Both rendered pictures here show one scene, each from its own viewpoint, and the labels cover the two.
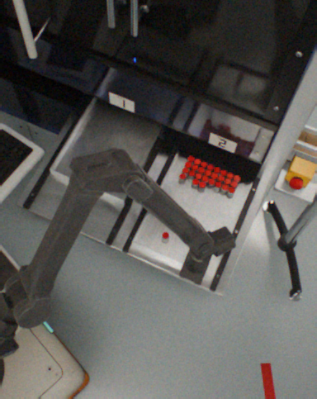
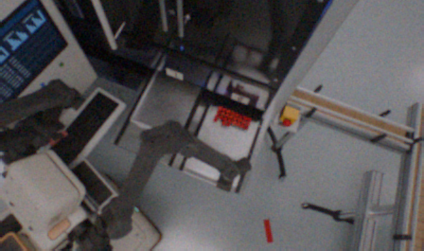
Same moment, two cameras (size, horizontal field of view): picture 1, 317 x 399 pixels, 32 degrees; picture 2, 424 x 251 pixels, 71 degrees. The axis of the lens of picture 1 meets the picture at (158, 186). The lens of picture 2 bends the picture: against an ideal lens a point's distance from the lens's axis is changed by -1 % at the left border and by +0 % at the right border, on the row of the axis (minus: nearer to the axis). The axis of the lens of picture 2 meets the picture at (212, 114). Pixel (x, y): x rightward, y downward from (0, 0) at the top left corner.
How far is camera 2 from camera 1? 0.27 m
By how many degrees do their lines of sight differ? 4
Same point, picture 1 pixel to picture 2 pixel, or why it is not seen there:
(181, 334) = (216, 205)
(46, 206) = (129, 143)
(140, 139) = (187, 96)
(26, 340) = not seen: hidden behind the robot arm
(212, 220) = (235, 147)
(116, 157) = (172, 128)
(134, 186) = (185, 149)
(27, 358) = not seen: hidden behind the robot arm
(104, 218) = not seen: hidden behind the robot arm
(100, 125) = (161, 87)
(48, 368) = (136, 235)
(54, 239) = (132, 186)
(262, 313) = (263, 189)
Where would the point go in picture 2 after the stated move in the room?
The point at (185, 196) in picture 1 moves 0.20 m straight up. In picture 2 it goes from (217, 132) to (220, 117)
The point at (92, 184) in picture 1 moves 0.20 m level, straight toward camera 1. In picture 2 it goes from (156, 152) to (171, 229)
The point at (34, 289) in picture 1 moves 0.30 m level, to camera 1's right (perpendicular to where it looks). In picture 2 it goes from (119, 216) to (215, 219)
